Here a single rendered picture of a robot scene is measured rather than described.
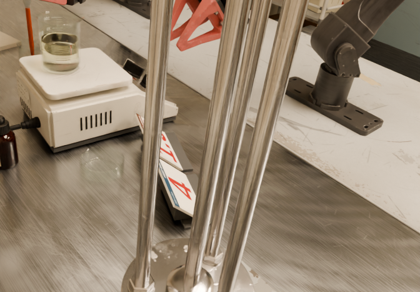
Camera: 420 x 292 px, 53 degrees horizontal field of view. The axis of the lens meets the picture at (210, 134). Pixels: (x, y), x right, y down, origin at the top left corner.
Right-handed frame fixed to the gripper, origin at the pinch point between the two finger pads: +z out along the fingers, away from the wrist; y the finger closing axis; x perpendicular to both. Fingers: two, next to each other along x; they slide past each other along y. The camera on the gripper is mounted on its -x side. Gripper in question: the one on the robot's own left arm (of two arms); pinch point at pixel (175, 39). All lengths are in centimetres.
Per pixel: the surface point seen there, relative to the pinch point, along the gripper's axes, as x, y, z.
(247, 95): -24.9, 36.2, 7.4
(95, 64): -2.7, -5.1, 10.4
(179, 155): 7.4, 9.3, 11.3
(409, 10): 214, -102, -177
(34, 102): -6.0, -3.9, 19.7
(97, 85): -4.3, 0.7, 12.2
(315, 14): 150, -109, -104
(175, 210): 1.3, 19.4, 15.9
